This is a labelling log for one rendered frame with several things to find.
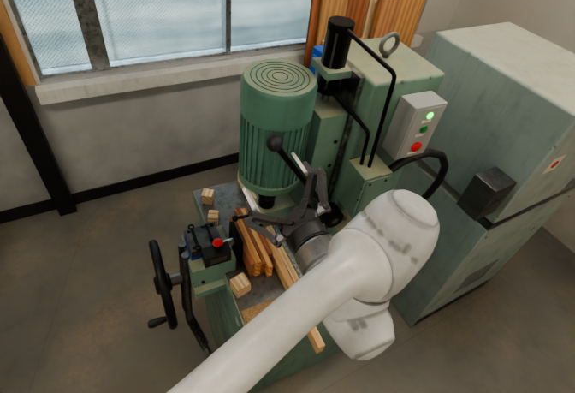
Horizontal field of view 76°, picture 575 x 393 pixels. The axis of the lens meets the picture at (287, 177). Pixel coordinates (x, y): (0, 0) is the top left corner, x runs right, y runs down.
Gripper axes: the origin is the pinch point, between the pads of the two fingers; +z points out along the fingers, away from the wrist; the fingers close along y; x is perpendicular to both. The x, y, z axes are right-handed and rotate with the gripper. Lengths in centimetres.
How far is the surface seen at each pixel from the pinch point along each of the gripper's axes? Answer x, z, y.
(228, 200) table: -38, 33, -23
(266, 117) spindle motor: 8.3, 7.5, 6.7
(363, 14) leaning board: -88, 137, 90
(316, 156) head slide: -12.6, 7.2, 11.1
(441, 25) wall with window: -157, 155, 157
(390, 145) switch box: -18.3, 0.2, 28.3
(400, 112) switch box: -10.1, 1.1, 33.7
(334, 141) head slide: -11.8, 7.0, 17.0
